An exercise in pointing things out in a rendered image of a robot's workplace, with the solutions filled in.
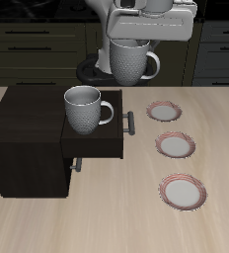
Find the dark kitchen cupboards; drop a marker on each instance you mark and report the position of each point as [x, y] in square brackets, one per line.
[37, 64]

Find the black kitchen countertop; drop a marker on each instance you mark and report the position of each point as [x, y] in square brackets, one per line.
[37, 10]

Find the dark wooden cabinet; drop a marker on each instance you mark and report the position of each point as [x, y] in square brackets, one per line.
[24, 131]

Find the white dotted porcelain mug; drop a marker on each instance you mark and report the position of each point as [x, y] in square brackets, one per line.
[83, 115]
[128, 64]

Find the grey kitchen cupboard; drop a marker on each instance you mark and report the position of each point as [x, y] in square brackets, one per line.
[218, 56]

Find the dark wooden cabinet drawer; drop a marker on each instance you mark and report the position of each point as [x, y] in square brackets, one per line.
[93, 145]

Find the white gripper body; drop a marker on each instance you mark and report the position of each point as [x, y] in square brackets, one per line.
[152, 26]

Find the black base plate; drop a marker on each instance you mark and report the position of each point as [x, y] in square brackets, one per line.
[83, 74]

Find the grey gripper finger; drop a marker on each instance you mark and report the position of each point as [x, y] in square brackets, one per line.
[154, 45]

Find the white plate with red rim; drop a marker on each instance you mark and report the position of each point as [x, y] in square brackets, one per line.
[175, 146]
[182, 192]
[164, 112]

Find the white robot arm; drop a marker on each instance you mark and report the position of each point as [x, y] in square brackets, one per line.
[100, 15]

